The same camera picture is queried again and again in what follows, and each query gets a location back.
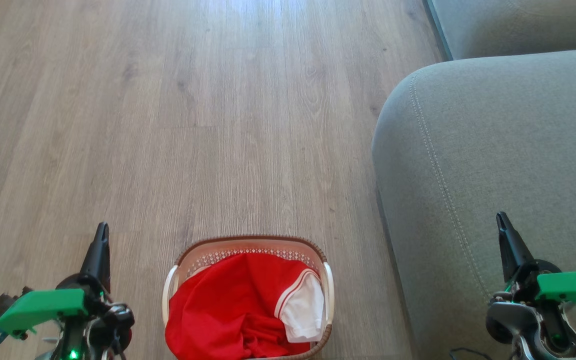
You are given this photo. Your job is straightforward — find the red shirt with white sleeve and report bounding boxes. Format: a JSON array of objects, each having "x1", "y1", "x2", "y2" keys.
[{"x1": 165, "y1": 252, "x2": 326, "y2": 360}]

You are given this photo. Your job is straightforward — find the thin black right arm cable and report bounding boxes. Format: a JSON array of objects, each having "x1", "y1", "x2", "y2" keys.
[{"x1": 449, "y1": 347, "x2": 494, "y2": 360}]

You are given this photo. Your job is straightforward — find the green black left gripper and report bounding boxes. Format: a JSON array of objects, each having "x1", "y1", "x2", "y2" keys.
[{"x1": 0, "y1": 222, "x2": 112, "y2": 338}]

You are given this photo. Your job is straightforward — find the grey sofa seat with stitching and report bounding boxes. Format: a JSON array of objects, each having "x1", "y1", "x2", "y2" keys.
[{"x1": 372, "y1": 48, "x2": 576, "y2": 360}]

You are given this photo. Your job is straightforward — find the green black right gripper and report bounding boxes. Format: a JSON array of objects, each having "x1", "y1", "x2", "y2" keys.
[{"x1": 496, "y1": 211, "x2": 576, "y2": 318}]

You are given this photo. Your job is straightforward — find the beige plastic laundry basket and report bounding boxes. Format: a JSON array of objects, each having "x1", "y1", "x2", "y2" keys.
[{"x1": 162, "y1": 235, "x2": 335, "y2": 360}]

